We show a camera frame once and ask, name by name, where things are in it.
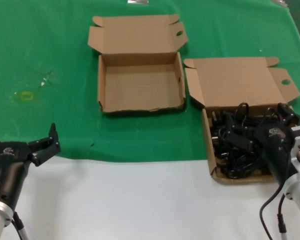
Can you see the cardboard box with torn rim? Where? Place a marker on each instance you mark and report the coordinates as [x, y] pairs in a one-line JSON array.
[[140, 85]]

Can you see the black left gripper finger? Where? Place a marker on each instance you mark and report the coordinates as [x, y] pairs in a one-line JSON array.
[[48, 145]]

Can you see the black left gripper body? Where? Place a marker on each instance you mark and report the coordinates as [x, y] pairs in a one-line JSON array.
[[11, 162]]

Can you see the green table cloth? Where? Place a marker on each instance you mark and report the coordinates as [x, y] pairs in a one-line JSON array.
[[52, 50]]

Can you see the silvery metal object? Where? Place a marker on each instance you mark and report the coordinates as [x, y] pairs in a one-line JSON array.
[[281, 2]]

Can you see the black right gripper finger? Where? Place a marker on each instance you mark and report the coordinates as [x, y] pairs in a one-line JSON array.
[[291, 117], [241, 140]]

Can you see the white paper scrap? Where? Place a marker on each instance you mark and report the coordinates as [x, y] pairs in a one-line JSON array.
[[42, 83]]

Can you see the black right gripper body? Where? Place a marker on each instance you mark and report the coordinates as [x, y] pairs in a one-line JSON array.
[[276, 145]]

